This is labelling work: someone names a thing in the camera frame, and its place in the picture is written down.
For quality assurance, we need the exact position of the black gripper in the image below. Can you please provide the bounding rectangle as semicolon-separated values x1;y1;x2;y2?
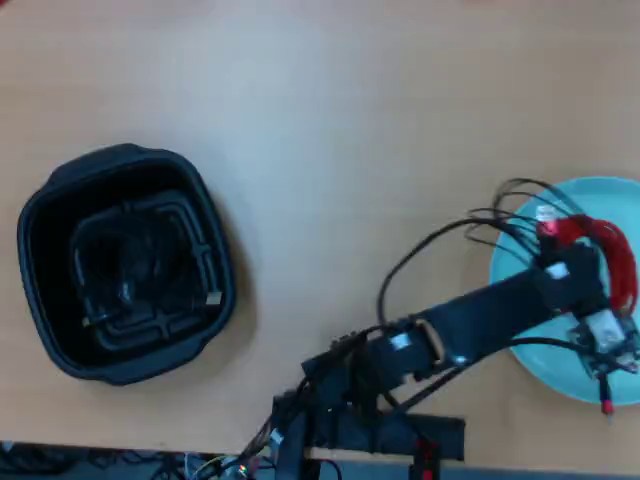
537;243;615;317

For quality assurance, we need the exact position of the red braided charging cable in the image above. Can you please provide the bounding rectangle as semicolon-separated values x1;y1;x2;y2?
533;202;640;419

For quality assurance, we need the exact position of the black charging cable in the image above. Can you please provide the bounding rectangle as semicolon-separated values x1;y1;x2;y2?
72;199;225;334

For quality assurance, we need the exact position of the black square plastic bowl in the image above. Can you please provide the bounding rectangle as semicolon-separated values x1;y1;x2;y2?
16;143;238;387

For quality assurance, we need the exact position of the light blue round plate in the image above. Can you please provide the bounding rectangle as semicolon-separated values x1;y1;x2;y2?
488;175;640;407

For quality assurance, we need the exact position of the red table clamp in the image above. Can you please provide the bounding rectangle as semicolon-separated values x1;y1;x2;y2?
409;439;444;480

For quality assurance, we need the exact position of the black table clamp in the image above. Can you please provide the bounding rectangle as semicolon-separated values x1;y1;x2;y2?
276;399;310;480

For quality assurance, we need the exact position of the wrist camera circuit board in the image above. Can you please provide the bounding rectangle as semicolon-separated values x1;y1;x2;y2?
567;308;640;381

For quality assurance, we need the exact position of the thin black camera cable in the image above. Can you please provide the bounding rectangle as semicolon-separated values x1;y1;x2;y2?
382;337;576;416

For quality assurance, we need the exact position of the black servo wire bundle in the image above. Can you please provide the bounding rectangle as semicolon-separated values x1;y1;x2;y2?
377;177;574;331

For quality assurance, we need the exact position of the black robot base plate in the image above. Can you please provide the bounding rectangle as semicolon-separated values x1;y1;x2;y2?
272;389;466;462

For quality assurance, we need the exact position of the coloured controller wire bundle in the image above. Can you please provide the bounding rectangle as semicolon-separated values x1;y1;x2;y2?
182;449;276;480

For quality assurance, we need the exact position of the dark cable tangle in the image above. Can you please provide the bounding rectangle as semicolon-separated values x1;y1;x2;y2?
0;441;171;480

